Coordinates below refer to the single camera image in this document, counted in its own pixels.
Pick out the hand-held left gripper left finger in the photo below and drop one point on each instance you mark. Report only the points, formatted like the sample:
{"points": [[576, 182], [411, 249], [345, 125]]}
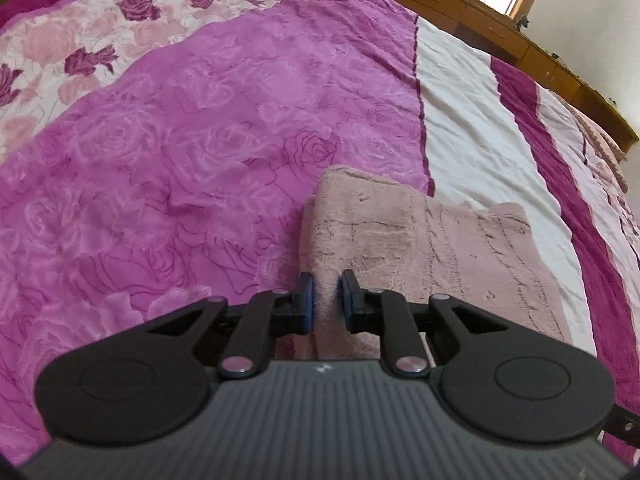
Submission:
{"points": [[307, 305]]}

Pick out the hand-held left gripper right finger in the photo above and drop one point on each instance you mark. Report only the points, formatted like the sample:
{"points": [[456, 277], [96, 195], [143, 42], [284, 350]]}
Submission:
{"points": [[346, 305]]}

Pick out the purple floral patchwork blanket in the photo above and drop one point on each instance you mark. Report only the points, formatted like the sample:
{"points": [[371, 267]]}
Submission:
{"points": [[175, 160]]}

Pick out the pink lace-edged pillow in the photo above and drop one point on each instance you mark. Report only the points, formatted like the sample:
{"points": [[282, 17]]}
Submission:
{"points": [[602, 150]]}

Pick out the long wooden drawer cabinet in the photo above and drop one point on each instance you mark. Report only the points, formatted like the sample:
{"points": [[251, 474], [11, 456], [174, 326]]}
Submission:
{"points": [[500, 30]]}

